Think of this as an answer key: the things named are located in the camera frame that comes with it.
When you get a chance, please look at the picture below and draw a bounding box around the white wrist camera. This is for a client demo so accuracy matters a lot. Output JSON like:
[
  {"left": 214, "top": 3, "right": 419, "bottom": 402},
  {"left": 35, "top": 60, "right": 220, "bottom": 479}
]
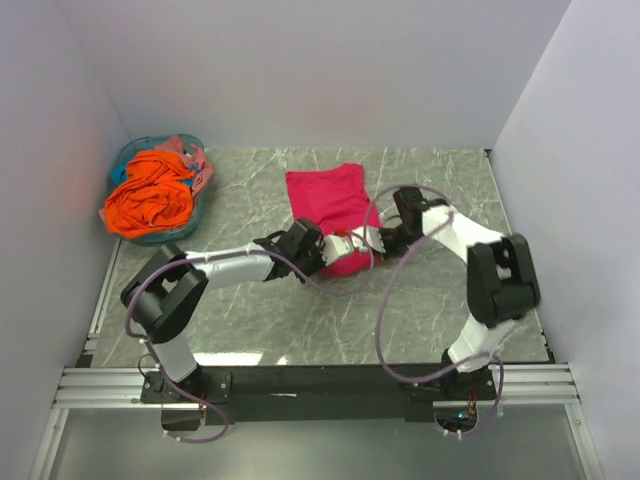
[
  {"left": 349, "top": 225, "right": 386, "bottom": 254},
  {"left": 322, "top": 235, "right": 356, "bottom": 267}
]

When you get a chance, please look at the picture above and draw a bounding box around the orange t shirt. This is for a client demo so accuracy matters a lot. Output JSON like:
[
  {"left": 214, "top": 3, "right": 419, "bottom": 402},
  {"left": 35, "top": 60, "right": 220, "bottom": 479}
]
[{"left": 102, "top": 150, "right": 194, "bottom": 240}]

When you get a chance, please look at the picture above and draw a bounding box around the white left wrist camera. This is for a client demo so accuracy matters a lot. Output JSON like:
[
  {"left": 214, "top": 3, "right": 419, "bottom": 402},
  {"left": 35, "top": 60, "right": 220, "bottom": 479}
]
[{"left": 322, "top": 235, "right": 356, "bottom": 267}]

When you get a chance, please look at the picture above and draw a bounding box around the pink t shirt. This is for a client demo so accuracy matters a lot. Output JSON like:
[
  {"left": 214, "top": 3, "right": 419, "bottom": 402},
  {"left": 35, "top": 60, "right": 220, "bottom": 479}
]
[{"left": 155, "top": 134, "right": 214, "bottom": 198}]

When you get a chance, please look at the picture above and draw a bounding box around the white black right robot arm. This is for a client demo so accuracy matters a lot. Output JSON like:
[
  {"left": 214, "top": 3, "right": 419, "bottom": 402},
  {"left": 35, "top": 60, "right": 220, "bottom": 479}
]
[{"left": 374, "top": 185, "right": 541, "bottom": 399}]

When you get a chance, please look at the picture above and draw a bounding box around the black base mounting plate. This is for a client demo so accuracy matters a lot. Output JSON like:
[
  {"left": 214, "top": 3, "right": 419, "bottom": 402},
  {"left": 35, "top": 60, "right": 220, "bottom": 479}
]
[{"left": 140, "top": 365, "right": 496, "bottom": 431}]

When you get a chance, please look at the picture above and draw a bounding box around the red t shirt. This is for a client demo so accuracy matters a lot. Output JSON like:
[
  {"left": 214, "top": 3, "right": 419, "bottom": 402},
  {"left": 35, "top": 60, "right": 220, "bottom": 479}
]
[{"left": 284, "top": 162, "right": 384, "bottom": 279}]

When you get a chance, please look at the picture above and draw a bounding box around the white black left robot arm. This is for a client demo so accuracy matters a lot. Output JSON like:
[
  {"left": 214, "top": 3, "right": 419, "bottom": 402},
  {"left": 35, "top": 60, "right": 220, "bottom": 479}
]
[{"left": 120, "top": 218, "right": 327, "bottom": 402}]

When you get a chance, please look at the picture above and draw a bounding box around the blue garment in basket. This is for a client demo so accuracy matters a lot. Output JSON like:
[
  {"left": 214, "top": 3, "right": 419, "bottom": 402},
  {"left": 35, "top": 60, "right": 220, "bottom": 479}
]
[{"left": 109, "top": 163, "right": 127, "bottom": 186}]

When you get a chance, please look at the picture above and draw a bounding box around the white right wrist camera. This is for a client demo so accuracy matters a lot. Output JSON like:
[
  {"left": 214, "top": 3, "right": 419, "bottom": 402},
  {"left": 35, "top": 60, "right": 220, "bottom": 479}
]
[{"left": 349, "top": 225, "right": 386, "bottom": 254}]

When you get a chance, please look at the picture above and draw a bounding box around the teal plastic laundry basket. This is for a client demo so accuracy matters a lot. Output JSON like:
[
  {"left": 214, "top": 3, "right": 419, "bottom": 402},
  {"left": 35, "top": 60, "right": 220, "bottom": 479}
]
[{"left": 99, "top": 134, "right": 214, "bottom": 244}]

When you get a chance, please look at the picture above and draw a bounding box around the aluminium frame rail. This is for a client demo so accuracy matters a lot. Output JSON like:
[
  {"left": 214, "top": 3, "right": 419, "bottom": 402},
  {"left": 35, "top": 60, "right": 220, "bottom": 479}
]
[{"left": 53, "top": 364, "right": 580, "bottom": 409}]

